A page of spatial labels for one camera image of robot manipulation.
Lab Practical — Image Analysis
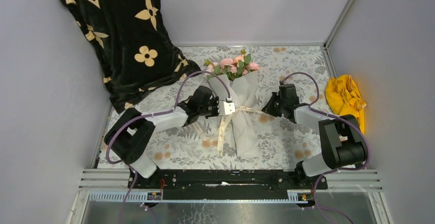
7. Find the white translucent wrapping paper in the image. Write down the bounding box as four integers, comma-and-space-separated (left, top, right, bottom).
208, 71, 260, 159

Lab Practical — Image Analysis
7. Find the cream printed ribbon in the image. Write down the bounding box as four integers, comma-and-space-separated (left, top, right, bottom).
192, 106, 264, 156

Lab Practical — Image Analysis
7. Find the pink fake flower bouquet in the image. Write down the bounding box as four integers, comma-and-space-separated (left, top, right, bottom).
203, 49, 261, 80

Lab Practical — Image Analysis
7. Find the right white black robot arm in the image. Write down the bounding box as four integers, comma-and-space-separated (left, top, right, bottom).
262, 83, 368, 189

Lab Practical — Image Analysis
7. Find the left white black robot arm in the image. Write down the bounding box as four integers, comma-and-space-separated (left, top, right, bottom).
104, 86, 219, 189

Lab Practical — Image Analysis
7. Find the black blanket with cream flowers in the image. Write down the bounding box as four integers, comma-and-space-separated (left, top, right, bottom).
60, 0, 199, 113

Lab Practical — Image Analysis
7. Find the floral patterned table mat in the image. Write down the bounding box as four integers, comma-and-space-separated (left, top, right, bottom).
145, 46, 330, 169

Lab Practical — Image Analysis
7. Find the yellow cloth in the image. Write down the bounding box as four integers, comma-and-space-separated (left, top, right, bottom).
324, 75, 367, 134

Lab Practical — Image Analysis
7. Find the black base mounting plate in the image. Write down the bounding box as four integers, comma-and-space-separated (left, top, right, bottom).
128, 169, 328, 200

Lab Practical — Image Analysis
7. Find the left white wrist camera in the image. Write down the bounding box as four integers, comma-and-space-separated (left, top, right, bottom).
218, 98, 236, 116

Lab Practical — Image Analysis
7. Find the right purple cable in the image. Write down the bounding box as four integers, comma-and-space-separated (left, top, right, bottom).
280, 72, 372, 224

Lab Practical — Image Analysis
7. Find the purple cable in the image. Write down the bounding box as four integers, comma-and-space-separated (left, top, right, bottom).
105, 70, 233, 224
280, 72, 372, 224

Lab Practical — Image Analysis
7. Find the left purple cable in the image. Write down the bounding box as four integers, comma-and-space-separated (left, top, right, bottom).
105, 70, 233, 224

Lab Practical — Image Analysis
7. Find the aluminium frame rail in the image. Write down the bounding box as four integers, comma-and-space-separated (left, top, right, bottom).
66, 169, 393, 223

